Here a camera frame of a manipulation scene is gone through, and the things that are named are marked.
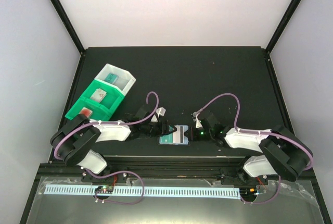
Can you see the left controller board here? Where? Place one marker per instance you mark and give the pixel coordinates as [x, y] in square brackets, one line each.
[104, 189]

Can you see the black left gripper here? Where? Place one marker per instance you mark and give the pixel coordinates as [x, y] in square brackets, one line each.
[159, 132]

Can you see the white bin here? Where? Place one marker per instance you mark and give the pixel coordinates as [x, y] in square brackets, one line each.
[124, 82]

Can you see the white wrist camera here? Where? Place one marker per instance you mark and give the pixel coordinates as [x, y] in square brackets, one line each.
[160, 112]
[198, 124]

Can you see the black right frame post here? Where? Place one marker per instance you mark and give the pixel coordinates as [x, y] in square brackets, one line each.
[292, 7]

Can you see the black left frame post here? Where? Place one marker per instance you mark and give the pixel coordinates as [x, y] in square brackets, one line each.
[68, 25]

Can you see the green bin middle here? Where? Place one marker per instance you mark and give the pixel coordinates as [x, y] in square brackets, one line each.
[111, 101]

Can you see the red circle card in bin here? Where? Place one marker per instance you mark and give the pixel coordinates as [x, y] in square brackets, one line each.
[86, 111]

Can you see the black frame post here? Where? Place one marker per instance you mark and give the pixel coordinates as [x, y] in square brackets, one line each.
[292, 7]
[68, 25]

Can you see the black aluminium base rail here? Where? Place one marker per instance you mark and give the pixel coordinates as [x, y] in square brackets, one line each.
[209, 168]

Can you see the green bin near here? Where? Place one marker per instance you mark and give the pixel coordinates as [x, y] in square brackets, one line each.
[99, 112]

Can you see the white card in green bin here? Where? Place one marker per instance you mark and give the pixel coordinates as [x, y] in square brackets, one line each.
[98, 95]

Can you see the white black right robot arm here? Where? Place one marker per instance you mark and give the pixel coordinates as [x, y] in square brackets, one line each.
[279, 151]

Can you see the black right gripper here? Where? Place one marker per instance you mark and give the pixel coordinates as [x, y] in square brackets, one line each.
[189, 136]

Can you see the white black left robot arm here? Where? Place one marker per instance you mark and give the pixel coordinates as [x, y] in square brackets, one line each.
[73, 143]

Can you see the controller board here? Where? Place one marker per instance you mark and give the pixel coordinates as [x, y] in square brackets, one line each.
[250, 191]
[104, 189]

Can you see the teal card in white bin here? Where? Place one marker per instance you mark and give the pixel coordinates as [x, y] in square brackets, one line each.
[111, 78]

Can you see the white slotted cable duct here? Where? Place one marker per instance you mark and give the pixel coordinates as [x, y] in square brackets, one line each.
[147, 191]

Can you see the green bin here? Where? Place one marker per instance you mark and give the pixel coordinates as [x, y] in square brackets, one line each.
[99, 112]
[111, 101]

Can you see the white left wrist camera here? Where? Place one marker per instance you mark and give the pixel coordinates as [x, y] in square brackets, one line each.
[160, 112]

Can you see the teal card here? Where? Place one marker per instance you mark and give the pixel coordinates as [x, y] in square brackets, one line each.
[166, 139]
[111, 78]

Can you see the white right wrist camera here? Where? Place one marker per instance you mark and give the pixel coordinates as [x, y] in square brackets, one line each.
[198, 124]

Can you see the right controller board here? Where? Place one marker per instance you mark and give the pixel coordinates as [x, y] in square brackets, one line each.
[250, 191]

